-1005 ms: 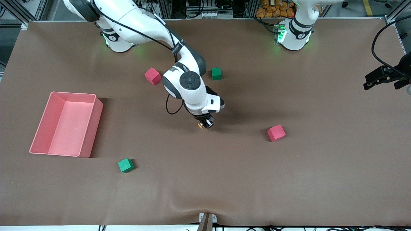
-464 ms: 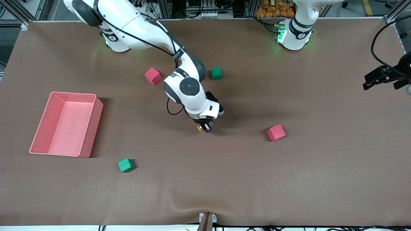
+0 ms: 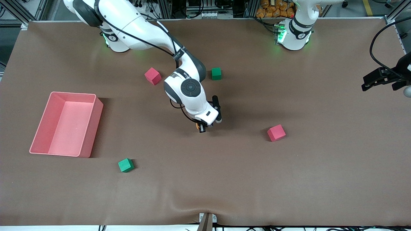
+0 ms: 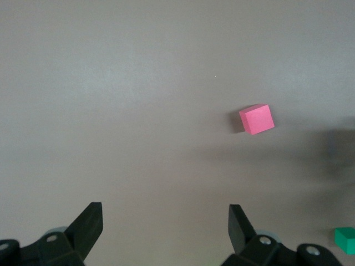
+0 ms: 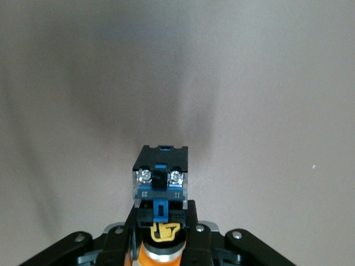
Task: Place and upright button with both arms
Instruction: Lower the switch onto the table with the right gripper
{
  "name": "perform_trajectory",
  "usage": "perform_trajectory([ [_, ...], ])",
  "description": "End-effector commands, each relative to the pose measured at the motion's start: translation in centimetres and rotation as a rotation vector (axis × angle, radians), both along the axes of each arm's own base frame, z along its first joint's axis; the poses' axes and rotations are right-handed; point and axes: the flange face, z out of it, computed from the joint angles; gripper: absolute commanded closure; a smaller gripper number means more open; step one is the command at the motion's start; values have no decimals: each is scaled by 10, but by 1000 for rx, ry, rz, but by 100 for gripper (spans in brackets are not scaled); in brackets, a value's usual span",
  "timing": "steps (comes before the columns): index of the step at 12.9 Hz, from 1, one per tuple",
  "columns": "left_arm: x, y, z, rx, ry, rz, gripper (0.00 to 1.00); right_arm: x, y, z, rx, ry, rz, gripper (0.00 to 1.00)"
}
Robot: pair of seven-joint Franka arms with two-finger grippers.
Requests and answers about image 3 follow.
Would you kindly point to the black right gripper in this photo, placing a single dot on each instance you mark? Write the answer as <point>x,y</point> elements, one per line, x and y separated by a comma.
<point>202,127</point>

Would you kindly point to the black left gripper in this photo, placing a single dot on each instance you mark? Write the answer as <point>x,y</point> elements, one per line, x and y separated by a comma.
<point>400,68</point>

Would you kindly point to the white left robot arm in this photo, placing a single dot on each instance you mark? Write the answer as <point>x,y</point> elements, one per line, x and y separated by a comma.
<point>293,40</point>

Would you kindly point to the green foam cube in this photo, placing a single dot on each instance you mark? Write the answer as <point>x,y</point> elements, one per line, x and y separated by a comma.
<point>216,73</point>
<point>125,165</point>

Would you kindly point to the brown table cover mat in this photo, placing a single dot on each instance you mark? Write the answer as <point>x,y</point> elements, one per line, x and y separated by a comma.
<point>205,186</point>

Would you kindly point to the pink foam cube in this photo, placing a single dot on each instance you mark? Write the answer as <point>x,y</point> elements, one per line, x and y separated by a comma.
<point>276,133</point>
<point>152,76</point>

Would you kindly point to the white connector block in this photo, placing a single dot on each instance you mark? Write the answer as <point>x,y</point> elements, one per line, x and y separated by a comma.
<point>208,15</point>

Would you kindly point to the orange bag pile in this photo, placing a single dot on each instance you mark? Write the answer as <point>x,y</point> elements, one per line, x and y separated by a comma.
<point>273,9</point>

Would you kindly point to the pink plastic bin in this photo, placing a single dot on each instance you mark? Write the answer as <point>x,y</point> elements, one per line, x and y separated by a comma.
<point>67,134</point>

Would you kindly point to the white power strip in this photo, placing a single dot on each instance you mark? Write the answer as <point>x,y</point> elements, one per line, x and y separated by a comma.
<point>141,8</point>

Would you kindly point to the aluminium frame post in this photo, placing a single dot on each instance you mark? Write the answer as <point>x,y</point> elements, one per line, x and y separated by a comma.
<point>389,20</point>
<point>251,8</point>
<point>165,8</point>
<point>24,25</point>

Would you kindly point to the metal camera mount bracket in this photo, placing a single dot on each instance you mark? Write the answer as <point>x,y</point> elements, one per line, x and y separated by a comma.
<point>206,224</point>

